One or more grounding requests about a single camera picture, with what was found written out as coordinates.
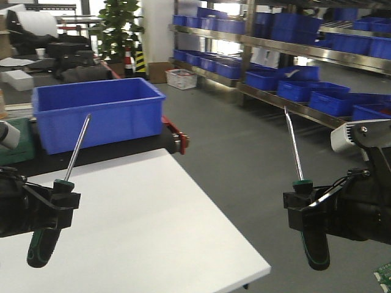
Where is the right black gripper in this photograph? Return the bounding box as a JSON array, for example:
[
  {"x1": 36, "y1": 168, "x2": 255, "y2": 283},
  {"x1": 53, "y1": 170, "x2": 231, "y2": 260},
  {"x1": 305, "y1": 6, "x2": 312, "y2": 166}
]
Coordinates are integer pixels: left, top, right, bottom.
[{"x1": 283, "y1": 168, "x2": 390, "y2": 244}]

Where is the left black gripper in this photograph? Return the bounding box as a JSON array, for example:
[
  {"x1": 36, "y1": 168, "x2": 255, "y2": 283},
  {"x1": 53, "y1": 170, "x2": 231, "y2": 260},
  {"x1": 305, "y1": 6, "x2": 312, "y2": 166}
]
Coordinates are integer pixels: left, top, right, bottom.
[{"x1": 1, "y1": 167, "x2": 81, "y2": 237}]

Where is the green black screwdriver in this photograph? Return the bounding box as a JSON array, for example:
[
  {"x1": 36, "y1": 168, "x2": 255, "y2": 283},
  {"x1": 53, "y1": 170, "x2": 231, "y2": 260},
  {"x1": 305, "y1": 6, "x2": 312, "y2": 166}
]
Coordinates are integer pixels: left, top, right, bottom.
[
  {"x1": 27, "y1": 114, "x2": 91, "y2": 268},
  {"x1": 283, "y1": 106, "x2": 330, "y2": 271}
]

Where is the green SATA tool case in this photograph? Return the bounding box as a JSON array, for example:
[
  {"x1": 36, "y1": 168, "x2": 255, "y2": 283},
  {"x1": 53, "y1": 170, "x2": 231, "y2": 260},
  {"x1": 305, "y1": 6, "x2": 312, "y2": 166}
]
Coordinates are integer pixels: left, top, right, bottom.
[{"x1": 1, "y1": 118, "x2": 35, "y2": 165}]

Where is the green circuit board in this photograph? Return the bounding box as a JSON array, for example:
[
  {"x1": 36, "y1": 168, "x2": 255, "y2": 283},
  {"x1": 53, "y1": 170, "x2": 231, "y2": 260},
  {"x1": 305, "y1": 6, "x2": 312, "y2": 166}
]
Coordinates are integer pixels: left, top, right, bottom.
[{"x1": 373, "y1": 263, "x2": 391, "y2": 293}]

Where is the large blue plastic bin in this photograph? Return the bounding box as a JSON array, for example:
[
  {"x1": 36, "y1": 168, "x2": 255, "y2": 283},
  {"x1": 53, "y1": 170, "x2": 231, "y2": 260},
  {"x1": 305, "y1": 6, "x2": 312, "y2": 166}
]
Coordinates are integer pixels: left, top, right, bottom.
[{"x1": 32, "y1": 78, "x2": 166, "y2": 154}]

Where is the white foam block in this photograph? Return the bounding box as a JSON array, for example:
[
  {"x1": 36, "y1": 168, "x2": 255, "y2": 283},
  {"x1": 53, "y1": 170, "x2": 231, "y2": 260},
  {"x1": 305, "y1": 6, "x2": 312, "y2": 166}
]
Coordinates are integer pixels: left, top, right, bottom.
[{"x1": 1, "y1": 70, "x2": 34, "y2": 91}]

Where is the dark grey bag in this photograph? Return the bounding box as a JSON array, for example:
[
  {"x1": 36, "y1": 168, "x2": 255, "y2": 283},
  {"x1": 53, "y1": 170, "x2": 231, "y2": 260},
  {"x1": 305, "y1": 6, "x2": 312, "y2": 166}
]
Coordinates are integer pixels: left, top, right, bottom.
[{"x1": 60, "y1": 65, "x2": 113, "y2": 83}]

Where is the metal storage shelf rack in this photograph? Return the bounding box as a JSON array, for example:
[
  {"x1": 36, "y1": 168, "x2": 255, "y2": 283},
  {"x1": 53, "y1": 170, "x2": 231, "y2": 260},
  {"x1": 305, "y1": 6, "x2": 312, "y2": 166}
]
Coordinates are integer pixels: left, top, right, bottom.
[{"x1": 169, "y1": 0, "x2": 391, "y2": 131}]

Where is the white paper cup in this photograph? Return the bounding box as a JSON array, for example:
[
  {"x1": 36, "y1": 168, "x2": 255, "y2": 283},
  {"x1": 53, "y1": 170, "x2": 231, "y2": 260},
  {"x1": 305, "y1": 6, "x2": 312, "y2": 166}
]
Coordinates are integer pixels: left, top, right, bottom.
[{"x1": 35, "y1": 48, "x2": 46, "y2": 59}]

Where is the black equipment box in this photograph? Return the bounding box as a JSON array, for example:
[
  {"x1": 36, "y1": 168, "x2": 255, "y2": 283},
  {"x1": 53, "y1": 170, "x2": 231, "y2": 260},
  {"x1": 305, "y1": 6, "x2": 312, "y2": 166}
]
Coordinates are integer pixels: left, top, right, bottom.
[{"x1": 46, "y1": 42, "x2": 91, "y2": 59}]

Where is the orange white traffic cone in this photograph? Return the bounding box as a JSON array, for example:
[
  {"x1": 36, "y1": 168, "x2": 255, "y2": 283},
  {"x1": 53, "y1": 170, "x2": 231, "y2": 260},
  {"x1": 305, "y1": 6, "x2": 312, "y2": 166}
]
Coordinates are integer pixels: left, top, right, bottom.
[{"x1": 124, "y1": 46, "x2": 133, "y2": 78}]

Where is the brown cardboard box on floor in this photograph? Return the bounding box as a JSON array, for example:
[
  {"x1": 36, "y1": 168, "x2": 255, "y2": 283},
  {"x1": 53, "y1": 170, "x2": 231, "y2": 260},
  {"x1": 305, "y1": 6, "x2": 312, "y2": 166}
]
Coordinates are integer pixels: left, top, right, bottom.
[{"x1": 148, "y1": 62, "x2": 175, "y2": 84}]

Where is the white plastic basket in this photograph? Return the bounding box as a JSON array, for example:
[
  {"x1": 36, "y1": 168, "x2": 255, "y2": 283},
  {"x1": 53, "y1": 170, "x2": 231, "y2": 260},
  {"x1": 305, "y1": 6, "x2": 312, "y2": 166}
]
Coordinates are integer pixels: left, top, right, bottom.
[{"x1": 166, "y1": 69, "x2": 197, "y2": 90}]

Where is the green potted plant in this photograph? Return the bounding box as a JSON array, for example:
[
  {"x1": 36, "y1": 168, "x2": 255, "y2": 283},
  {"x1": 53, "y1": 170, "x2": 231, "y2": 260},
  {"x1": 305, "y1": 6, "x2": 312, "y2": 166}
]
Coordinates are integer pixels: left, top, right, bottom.
[{"x1": 91, "y1": 0, "x2": 144, "y2": 64}]

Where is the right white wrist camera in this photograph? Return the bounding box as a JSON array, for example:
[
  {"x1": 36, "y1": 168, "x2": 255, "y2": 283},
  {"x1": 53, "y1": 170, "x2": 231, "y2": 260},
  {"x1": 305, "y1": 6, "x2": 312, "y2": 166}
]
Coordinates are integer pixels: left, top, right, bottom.
[{"x1": 331, "y1": 119, "x2": 390, "y2": 164}]

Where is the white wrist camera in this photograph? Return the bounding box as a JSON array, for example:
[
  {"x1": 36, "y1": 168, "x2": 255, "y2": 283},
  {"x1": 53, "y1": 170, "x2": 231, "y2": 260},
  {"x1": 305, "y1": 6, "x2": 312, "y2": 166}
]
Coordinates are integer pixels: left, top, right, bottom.
[
  {"x1": 331, "y1": 119, "x2": 390, "y2": 164},
  {"x1": 1, "y1": 120, "x2": 20, "y2": 150}
]

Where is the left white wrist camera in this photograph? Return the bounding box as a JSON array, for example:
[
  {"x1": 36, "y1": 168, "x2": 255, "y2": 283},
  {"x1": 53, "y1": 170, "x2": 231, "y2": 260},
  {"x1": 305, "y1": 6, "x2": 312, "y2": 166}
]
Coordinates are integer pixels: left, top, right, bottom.
[{"x1": 1, "y1": 120, "x2": 20, "y2": 150}]

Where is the yellow black striped post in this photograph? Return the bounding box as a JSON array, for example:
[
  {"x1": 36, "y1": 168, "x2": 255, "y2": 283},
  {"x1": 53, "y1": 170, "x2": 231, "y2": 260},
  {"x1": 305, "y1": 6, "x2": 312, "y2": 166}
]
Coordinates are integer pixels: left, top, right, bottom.
[{"x1": 135, "y1": 50, "x2": 146, "y2": 74}]

